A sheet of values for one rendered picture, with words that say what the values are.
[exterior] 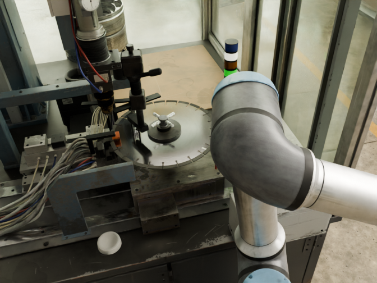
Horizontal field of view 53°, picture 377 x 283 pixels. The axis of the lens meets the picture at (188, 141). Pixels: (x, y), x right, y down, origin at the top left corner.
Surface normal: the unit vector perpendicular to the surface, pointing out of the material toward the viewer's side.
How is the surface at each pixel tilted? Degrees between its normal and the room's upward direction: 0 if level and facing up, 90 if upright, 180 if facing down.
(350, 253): 0
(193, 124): 0
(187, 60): 0
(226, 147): 56
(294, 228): 90
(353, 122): 90
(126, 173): 90
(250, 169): 61
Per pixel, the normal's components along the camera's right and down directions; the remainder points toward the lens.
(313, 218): 0.24, 0.62
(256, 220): -0.11, 0.65
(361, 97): -0.97, 0.18
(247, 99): -0.10, -0.76
